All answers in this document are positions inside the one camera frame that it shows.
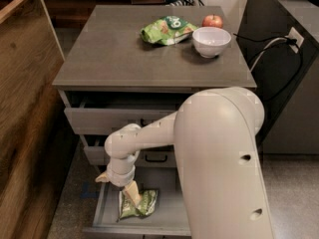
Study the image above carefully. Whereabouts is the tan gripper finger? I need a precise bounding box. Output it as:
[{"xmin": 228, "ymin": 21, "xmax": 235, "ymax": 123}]
[
  {"xmin": 95, "ymin": 171, "xmax": 109, "ymax": 183},
  {"xmin": 123, "ymin": 180, "xmax": 142, "ymax": 206}
]

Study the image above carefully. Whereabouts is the grey bottom drawer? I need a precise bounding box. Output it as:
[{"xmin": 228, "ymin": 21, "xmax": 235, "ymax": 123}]
[{"xmin": 83, "ymin": 167, "xmax": 191, "ymax": 239}]

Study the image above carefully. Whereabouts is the black power cable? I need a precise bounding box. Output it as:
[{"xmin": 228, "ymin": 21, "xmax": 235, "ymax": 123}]
[{"xmin": 232, "ymin": 32, "xmax": 304, "ymax": 103}]

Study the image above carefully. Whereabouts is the grey top drawer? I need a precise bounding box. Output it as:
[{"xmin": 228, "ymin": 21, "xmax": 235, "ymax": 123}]
[{"xmin": 65, "ymin": 93, "xmax": 183, "ymax": 135}]

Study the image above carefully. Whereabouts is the white wall outlet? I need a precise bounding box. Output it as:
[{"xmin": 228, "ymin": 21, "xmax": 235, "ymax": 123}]
[{"xmin": 288, "ymin": 27, "xmax": 304, "ymax": 53}]

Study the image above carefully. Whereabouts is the blue floor tape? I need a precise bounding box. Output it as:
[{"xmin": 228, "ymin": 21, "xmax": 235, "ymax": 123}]
[{"xmin": 80, "ymin": 182, "xmax": 99, "ymax": 199}]

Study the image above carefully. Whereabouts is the green jalapeno chip bag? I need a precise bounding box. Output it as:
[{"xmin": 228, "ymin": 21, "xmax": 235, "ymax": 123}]
[{"xmin": 118, "ymin": 189, "xmax": 158, "ymax": 220}]

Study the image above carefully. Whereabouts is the bright green snack bag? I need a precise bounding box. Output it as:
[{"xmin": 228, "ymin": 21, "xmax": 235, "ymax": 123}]
[{"xmin": 141, "ymin": 16, "xmax": 197, "ymax": 46}]

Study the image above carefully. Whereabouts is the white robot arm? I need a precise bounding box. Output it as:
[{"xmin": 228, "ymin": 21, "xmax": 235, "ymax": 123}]
[{"xmin": 96, "ymin": 87, "xmax": 274, "ymax": 239}]

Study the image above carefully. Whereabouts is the white power cable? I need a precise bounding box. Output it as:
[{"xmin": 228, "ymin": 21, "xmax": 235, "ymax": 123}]
[{"xmin": 248, "ymin": 37, "xmax": 289, "ymax": 73}]

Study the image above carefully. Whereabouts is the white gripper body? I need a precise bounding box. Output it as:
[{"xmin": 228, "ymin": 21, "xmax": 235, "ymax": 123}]
[{"xmin": 106, "ymin": 154, "xmax": 137, "ymax": 187}]

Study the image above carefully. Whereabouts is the white bowl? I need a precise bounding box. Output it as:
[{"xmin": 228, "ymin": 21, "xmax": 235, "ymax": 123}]
[{"xmin": 192, "ymin": 27, "xmax": 231, "ymax": 58}]

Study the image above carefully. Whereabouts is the red apple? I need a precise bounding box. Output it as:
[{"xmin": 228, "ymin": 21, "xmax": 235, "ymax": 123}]
[{"xmin": 201, "ymin": 15, "xmax": 223, "ymax": 28}]

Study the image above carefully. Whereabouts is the grey drawer cabinet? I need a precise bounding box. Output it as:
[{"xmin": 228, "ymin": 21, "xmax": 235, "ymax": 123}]
[{"xmin": 52, "ymin": 5, "xmax": 257, "ymax": 239}]

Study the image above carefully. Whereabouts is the grey drawer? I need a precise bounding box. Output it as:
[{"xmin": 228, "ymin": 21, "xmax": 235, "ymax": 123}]
[
  {"xmin": 83, "ymin": 167, "xmax": 191, "ymax": 239},
  {"xmin": 81, "ymin": 135, "xmax": 176, "ymax": 168},
  {"xmin": 65, "ymin": 93, "xmax": 183, "ymax": 135}
]

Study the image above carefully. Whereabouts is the wooden panel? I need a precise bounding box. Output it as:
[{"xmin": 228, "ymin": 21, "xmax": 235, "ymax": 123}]
[{"xmin": 0, "ymin": 0, "xmax": 77, "ymax": 239}]

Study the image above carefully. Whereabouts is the grey middle drawer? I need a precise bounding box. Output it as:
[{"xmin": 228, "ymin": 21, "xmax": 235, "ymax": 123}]
[{"xmin": 81, "ymin": 135, "xmax": 176, "ymax": 168}]

